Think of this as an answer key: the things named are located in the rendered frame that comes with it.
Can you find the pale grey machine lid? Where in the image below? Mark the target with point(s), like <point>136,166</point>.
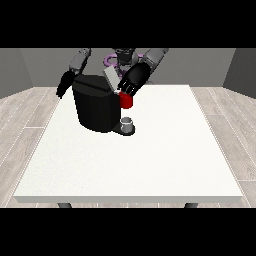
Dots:
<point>111,77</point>

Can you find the dark table leg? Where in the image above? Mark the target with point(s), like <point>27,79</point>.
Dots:
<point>191,205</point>
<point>64,205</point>

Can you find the black coffee machine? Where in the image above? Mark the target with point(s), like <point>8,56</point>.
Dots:
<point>95,104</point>

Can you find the grey robot trunk purple rings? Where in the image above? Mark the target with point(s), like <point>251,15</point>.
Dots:
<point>124,57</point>

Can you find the small grey cup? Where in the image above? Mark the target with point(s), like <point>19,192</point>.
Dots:
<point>127,124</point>

